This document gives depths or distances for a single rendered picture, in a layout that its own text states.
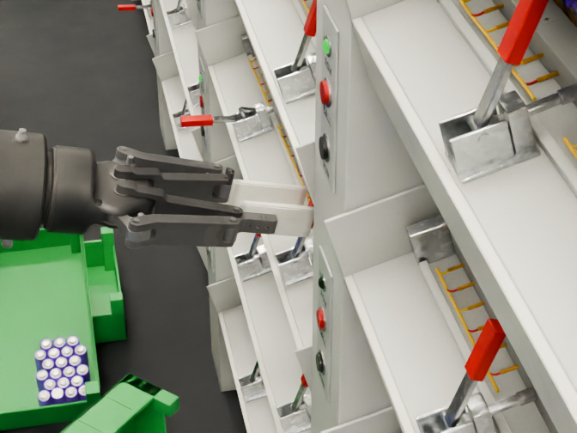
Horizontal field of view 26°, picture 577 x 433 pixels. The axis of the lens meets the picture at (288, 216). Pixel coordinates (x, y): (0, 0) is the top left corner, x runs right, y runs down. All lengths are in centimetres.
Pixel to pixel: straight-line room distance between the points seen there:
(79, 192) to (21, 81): 167
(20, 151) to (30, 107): 156
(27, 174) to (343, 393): 32
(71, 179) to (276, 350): 42
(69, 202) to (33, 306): 88
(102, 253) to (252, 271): 65
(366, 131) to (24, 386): 114
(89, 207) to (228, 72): 50
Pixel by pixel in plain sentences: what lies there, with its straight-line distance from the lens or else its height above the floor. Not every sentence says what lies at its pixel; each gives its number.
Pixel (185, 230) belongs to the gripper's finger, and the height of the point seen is 64.
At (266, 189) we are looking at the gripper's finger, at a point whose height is 63.
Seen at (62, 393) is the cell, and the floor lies 7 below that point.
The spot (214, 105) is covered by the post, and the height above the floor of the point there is 48.
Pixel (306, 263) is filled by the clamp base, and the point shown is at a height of 56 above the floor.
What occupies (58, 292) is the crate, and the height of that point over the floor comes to 8.
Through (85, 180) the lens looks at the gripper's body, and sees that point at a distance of 106.
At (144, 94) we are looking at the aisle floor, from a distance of 262.
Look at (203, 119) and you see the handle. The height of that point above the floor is 57.
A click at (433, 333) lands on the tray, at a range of 80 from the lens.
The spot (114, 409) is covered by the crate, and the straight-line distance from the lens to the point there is 155.
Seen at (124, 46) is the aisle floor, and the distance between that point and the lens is 282.
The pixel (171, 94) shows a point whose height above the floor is 15.
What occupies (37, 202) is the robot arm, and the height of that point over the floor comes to 68.
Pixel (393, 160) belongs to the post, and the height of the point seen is 82.
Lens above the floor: 125
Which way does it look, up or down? 34 degrees down
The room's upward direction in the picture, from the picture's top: straight up
